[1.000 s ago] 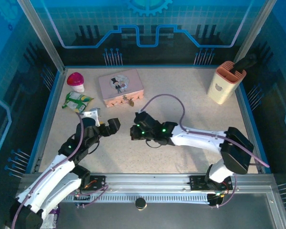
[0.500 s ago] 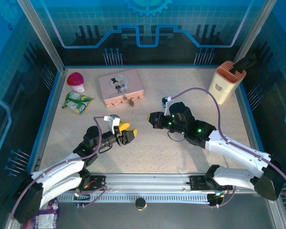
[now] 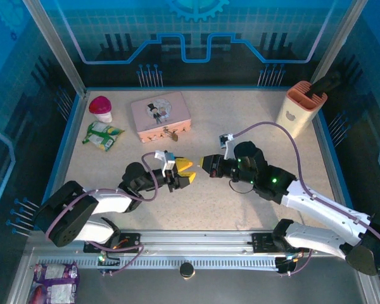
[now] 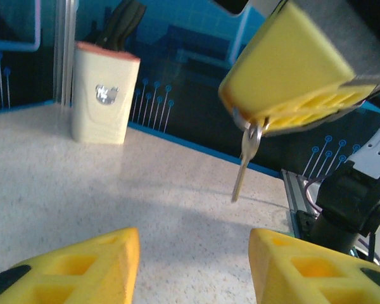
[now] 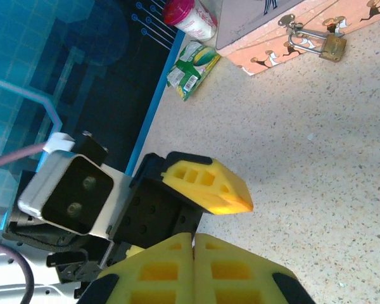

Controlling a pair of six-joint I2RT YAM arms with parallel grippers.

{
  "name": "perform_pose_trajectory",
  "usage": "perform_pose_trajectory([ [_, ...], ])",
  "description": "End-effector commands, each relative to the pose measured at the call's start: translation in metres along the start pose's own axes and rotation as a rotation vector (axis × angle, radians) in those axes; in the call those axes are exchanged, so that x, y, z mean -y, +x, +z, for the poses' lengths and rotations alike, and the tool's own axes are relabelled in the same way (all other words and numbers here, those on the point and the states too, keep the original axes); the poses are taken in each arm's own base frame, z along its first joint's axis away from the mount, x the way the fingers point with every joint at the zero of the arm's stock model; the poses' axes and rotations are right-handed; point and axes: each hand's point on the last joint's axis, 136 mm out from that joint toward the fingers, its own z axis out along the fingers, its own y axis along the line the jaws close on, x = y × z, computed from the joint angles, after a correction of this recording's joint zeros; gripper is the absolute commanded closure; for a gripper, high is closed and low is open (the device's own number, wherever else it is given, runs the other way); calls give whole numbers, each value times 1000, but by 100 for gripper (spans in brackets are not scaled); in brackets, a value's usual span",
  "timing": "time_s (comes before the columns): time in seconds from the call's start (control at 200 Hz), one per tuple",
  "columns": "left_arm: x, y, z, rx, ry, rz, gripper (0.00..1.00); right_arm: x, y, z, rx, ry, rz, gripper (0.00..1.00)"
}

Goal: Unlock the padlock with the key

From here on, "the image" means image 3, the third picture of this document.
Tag purple snack packet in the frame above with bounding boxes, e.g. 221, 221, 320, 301
27, 261, 80, 304

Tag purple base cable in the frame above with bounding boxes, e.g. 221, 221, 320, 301
284, 250, 314, 276
88, 240, 145, 275

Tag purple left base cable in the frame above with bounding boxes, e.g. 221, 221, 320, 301
88, 240, 145, 275

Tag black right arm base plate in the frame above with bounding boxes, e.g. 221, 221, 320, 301
251, 232, 310, 254

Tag aluminium frame post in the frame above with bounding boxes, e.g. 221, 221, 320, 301
310, 0, 367, 84
22, 0, 90, 98

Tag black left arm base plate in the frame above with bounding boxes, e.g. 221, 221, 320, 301
83, 232, 142, 254

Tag aluminium mounting rail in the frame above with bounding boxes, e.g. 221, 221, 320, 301
28, 230, 317, 256

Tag black knife handle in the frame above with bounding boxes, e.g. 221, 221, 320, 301
307, 71, 342, 98

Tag green snack packet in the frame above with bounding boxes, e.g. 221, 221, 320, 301
82, 121, 126, 152

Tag slotted grey cable duct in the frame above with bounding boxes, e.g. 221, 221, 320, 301
37, 256, 279, 270

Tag pink cap mushroom toy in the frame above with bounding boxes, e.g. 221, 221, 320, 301
88, 96, 113, 124

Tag cream and orange knife block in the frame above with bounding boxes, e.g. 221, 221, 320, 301
275, 80, 329, 139

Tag pink tin box with couple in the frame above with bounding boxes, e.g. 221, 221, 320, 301
130, 91, 193, 144

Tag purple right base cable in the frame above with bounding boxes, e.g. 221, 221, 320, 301
284, 250, 314, 276

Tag black round knob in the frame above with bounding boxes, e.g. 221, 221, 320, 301
179, 262, 194, 279

